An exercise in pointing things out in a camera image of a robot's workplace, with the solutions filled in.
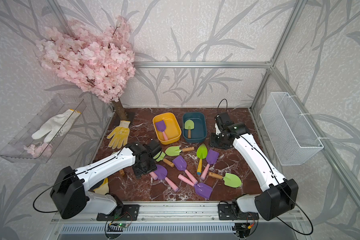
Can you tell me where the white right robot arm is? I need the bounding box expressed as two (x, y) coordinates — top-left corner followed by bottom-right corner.
(211, 112), (299, 221)

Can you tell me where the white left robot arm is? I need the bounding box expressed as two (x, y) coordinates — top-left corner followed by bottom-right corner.
(50, 140), (162, 220)

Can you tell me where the dark teal storage box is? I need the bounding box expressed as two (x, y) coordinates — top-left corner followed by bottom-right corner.
(182, 112), (208, 143)

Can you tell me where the yellow storage box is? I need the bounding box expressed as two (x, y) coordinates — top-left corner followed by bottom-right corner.
(152, 112), (182, 145)

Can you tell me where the yellow rubber glove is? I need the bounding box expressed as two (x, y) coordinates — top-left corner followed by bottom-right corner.
(107, 121), (131, 149)

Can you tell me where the black and yellow glove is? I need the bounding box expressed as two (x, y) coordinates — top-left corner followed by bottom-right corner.
(92, 178), (110, 195)

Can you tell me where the white cotton glove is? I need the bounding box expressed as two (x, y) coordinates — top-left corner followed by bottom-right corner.
(32, 109), (81, 143)

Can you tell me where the pink blossom sprig on shelf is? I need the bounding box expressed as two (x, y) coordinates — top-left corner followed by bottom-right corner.
(24, 143), (53, 158)

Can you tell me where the pink cherry blossom tree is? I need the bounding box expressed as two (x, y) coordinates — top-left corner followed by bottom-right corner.
(36, 16), (136, 121)

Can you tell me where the purple square shovel pink handle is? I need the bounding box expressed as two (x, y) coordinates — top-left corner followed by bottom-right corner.
(173, 156), (198, 184)
(178, 174), (213, 200)
(201, 149), (219, 180)

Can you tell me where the green trowel yellow handle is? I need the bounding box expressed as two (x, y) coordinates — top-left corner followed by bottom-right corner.
(197, 144), (208, 175)

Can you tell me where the aluminium front rail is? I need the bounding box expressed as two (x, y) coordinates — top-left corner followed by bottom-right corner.
(51, 201), (305, 224)

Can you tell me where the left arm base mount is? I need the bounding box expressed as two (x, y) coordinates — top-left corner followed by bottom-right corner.
(96, 194), (140, 222)

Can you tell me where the white wire mesh basket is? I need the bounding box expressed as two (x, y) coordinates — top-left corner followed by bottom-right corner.
(260, 92), (324, 166)

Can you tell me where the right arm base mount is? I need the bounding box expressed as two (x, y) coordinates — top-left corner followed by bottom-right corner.
(218, 200), (259, 221)

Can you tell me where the clear acrylic wall shelf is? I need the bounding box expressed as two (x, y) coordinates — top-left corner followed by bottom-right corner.
(0, 94), (87, 164)

